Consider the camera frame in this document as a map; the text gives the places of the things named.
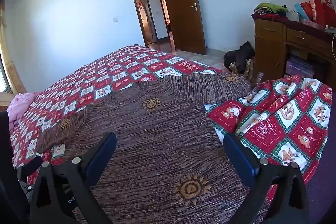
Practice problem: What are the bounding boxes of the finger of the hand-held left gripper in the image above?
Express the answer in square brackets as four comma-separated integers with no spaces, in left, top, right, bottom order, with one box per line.
[17,156,43,181]

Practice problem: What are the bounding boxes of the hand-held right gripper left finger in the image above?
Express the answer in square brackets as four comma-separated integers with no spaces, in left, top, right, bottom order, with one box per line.
[30,132,117,224]

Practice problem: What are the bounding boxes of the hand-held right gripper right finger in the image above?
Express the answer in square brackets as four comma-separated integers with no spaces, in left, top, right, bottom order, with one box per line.
[224,133,310,224]

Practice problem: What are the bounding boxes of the brown knit sweater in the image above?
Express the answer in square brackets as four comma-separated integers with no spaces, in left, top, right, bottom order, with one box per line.
[35,73,271,224]

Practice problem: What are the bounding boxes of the pink pillow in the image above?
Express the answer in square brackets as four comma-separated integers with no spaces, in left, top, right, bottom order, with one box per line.
[7,93,36,130]

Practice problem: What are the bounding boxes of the red checked printed bedsheet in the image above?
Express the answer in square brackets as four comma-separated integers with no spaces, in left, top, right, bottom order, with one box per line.
[10,44,332,188]

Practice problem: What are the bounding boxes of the wooden headboard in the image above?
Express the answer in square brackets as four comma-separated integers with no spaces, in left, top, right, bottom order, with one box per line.
[0,91,13,110]

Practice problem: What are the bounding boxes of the window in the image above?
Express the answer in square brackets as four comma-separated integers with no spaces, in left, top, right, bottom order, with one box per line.
[0,56,11,93]

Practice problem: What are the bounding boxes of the black bag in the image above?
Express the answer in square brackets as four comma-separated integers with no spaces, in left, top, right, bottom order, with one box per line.
[224,50,240,66]

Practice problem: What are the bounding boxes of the purple box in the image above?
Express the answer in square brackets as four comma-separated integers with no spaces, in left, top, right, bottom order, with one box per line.
[286,56,314,78]

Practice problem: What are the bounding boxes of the wooden desk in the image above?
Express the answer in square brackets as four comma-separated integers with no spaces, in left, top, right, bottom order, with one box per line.
[253,18,336,83]

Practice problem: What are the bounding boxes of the brown wooden door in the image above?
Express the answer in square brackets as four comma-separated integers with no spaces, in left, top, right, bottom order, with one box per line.
[160,0,207,55]

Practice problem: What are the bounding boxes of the dark red folded cloth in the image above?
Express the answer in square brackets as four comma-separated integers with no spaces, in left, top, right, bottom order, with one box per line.
[251,10,289,21]

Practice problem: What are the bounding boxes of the green folded cloth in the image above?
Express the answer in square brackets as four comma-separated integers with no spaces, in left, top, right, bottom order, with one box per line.
[257,3,289,13]

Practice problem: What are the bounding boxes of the blue paper bag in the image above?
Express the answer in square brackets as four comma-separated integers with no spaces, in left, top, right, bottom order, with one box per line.
[294,3,306,22]

